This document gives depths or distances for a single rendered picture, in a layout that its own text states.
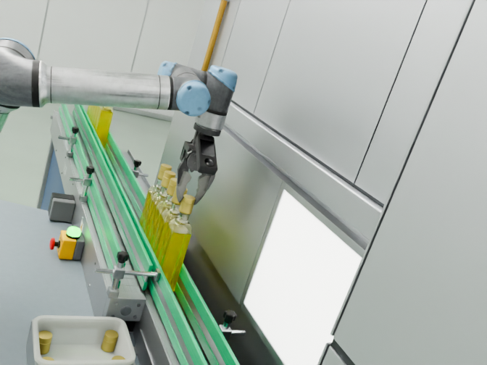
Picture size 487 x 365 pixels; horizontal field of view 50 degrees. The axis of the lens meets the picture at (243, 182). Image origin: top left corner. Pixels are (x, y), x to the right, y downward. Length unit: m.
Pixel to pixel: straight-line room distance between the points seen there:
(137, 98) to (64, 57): 6.11
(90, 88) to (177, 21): 6.33
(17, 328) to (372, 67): 1.06
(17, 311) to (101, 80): 0.70
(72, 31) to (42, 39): 0.37
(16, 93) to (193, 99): 0.35
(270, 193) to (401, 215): 0.85
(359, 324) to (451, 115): 0.18
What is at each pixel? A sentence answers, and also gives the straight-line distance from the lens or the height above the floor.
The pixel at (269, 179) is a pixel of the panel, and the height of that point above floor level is 1.30.
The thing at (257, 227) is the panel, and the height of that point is 1.18.
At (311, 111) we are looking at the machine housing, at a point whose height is 1.49.
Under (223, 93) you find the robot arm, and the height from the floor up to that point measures 1.45.
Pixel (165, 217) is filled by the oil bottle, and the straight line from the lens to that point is 1.45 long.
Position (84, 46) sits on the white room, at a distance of 7.24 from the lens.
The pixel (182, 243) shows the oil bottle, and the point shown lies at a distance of 1.41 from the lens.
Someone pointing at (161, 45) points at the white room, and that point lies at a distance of 7.42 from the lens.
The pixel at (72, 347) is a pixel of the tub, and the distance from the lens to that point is 1.41.
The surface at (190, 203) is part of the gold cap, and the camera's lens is 1.38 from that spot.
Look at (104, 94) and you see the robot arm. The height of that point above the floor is 1.40.
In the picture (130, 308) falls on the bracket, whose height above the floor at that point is 0.86.
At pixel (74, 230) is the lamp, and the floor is 0.85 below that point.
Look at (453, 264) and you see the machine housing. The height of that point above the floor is 1.52.
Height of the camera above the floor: 1.63
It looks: 16 degrees down
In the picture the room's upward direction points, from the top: 18 degrees clockwise
